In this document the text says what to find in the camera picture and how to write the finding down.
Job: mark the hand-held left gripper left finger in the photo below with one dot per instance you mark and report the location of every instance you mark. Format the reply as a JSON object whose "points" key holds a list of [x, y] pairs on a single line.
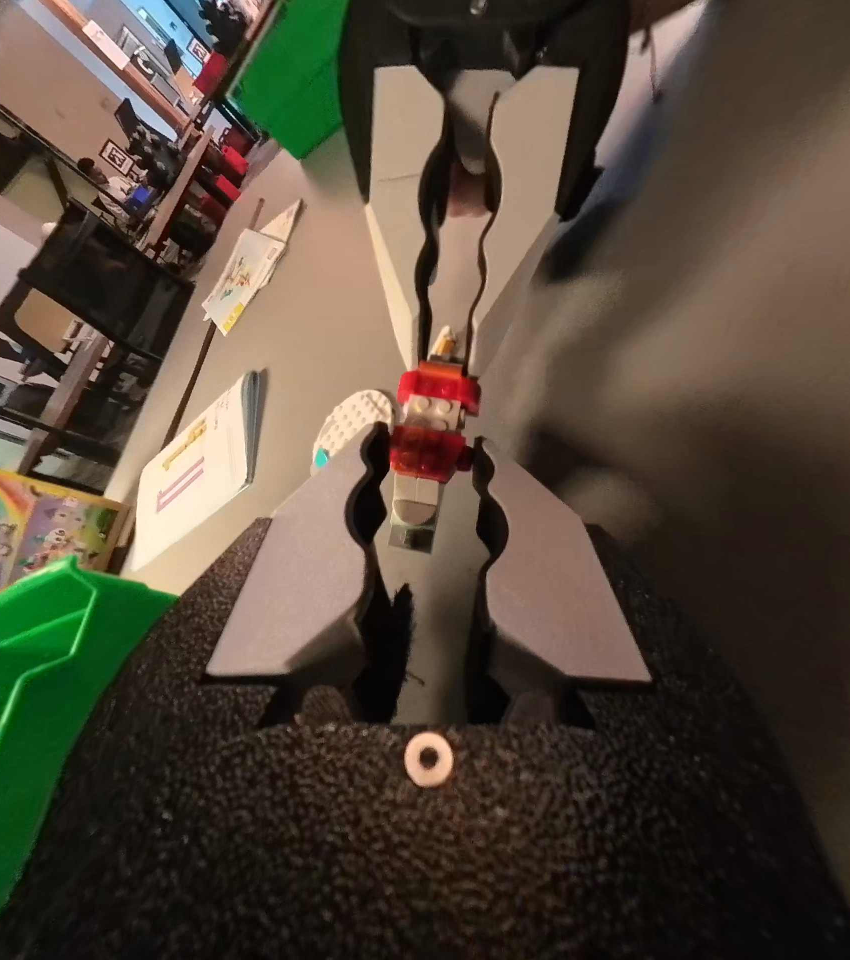
{"points": [[290, 600]]}

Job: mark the small instruction leaflet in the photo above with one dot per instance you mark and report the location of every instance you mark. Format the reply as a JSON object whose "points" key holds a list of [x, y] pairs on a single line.
{"points": [[281, 221]]}

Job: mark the green plastic bin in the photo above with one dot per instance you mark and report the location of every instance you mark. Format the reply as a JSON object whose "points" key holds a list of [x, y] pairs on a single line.
{"points": [[297, 82], [20, 712]]}

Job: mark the white round studded plate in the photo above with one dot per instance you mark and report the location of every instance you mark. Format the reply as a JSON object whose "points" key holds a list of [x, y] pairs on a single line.
{"points": [[353, 427]]}

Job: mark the red stacked boxes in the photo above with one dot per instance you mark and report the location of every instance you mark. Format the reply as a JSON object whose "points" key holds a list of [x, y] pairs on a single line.
{"points": [[207, 71]]}

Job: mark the large instruction leaflet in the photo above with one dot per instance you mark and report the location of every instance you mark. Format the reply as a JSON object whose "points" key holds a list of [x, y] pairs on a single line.
{"points": [[241, 285]]}

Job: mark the yellow toy set box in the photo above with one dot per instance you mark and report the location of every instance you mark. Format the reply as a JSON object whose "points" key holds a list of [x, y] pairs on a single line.
{"points": [[20, 525]]}

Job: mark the colourful brick assembly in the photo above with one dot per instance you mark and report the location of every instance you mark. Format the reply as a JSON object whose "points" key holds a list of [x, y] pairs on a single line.
{"points": [[432, 450]]}

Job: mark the black camera rig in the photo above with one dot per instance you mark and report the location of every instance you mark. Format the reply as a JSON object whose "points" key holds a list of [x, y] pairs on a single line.
{"points": [[144, 150]]}

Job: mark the person's right hand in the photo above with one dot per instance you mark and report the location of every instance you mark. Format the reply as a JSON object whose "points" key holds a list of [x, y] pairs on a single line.
{"points": [[464, 191]]}

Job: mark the thick instruction booklet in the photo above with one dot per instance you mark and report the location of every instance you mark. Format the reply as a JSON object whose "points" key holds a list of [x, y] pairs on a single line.
{"points": [[192, 480]]}

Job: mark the black mesh office chair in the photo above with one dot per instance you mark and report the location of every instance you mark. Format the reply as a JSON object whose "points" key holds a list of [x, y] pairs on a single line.
{"points": [[110, 277]]}

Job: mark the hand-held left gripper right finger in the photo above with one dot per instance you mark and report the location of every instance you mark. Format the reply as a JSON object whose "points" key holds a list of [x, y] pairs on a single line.
{"points": [[567, 600]]}

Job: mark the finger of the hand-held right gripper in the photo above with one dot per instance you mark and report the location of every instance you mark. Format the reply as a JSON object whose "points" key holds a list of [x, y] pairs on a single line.
{"points": [[537, 150], [395, 187]]}

